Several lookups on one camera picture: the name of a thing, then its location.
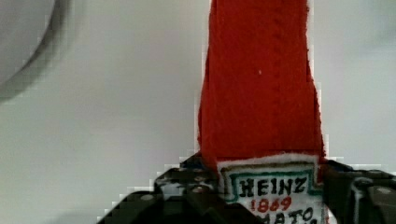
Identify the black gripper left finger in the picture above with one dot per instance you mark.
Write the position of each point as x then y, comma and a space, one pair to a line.
187, 194

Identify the lilac round plate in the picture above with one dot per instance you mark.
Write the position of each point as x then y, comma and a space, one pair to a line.
23, 24

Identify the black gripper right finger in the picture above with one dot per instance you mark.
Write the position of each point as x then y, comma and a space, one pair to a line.
358, 196

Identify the red plush ketchup bottle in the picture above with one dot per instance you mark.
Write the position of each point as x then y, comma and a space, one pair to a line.
259, 120

